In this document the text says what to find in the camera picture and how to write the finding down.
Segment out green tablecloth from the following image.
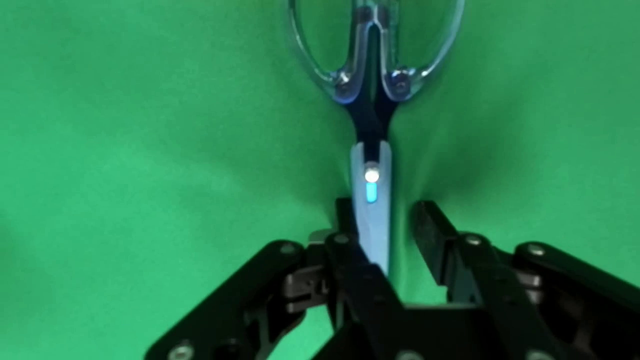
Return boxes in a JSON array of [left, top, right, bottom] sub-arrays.
[[0, 0, 640, 360]]

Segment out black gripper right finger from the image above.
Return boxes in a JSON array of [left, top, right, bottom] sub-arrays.
[[411, 198, 640, 360]]

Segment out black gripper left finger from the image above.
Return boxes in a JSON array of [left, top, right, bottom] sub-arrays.
[[144, 197, 406, 360]]

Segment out blue handled scissors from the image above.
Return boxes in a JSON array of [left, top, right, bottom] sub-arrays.
[[286, 0, 468, 276]]

